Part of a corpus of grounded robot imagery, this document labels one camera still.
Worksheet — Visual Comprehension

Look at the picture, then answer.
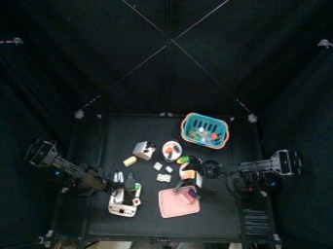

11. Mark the white toy cash register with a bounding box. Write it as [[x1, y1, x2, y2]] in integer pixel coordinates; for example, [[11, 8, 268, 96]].
[[108, 184, 144, 218]]

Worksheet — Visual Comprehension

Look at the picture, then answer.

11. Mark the white plate with orange food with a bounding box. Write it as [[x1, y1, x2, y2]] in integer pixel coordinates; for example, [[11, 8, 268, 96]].
[[179, 162, 205, 189]]

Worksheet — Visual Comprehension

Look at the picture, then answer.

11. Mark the pink cutting board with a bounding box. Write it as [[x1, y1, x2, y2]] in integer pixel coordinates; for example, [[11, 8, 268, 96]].
[[158, 188, 203, 219]]

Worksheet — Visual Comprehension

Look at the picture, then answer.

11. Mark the yellow toy butter block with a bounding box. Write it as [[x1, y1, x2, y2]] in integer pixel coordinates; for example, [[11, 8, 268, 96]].
[[122, 156, 138, 167]]

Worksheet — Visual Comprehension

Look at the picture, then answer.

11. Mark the teal basket with orange rim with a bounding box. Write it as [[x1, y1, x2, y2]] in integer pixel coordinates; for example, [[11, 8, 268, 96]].
[[180, 112, 231, 150]]

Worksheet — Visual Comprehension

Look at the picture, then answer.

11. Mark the grey toy toaster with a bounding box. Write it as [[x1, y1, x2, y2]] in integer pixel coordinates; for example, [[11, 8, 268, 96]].
[[132, 140, 158, 161]]

